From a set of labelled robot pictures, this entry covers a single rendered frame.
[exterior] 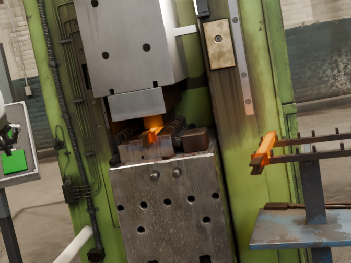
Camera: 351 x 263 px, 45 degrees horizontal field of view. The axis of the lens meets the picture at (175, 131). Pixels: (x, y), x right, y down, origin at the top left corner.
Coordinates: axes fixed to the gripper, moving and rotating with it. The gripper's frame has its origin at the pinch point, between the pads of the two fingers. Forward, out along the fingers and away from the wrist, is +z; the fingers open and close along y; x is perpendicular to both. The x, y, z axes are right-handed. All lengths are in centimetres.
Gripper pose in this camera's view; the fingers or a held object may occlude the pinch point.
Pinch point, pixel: (6, 147)
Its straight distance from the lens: 143.2
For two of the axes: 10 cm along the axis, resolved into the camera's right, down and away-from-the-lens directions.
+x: -3.0, -8.9, 3.5
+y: 9.4, -2.2, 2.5
